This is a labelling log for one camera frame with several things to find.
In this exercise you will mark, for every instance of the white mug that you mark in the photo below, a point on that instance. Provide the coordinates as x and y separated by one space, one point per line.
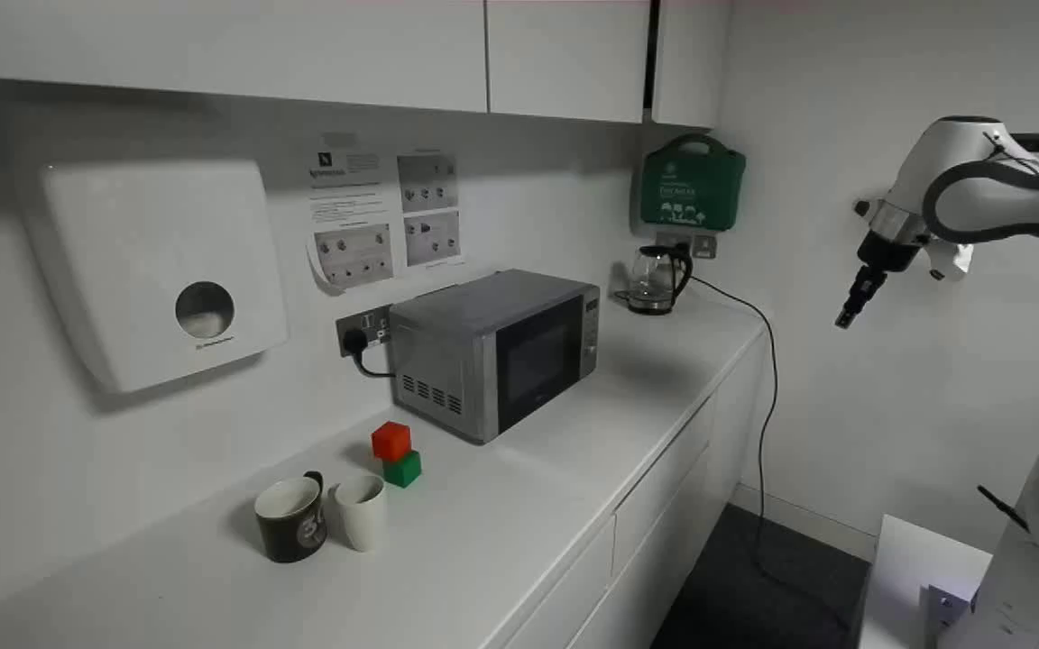
361 509

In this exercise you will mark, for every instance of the glass electric kettle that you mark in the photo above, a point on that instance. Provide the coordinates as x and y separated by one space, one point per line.
654 277

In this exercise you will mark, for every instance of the upper wall cabinets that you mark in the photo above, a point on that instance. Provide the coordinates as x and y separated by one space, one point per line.
556 60

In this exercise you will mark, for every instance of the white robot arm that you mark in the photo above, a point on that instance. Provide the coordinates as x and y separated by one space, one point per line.
963 182

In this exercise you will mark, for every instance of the green cube block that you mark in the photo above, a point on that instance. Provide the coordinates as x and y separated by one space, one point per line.
405 471

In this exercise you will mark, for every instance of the red cube block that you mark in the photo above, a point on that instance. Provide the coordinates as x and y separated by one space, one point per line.
392 442

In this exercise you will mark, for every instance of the white counter base cabinets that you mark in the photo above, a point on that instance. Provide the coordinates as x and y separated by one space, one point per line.
623 584

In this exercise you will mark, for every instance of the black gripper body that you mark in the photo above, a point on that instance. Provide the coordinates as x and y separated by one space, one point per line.
878 259

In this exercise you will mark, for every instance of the wall instruction poster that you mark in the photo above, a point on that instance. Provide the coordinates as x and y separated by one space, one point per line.
429 206
349 216

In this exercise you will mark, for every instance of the black paper cup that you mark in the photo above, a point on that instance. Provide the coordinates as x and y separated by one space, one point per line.
290 515

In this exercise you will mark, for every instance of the wall power socket with plug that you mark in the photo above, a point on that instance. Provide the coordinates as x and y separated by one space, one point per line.
357 334

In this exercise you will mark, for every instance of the left wall instruction poster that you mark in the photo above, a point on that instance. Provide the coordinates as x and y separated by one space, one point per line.
349 216

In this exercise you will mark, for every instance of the white robot base table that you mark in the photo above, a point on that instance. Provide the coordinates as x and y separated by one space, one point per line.
903 568

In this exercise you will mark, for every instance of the green first aid box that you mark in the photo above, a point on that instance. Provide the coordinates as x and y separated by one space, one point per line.
690 182

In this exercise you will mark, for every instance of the right wall instruction poster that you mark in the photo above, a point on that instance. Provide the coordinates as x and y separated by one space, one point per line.
429 206

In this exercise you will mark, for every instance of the white paper towel dispenser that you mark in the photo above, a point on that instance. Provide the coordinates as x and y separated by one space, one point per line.
159 267

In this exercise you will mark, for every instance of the grey microwave oven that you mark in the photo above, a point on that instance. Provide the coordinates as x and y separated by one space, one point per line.
482 353

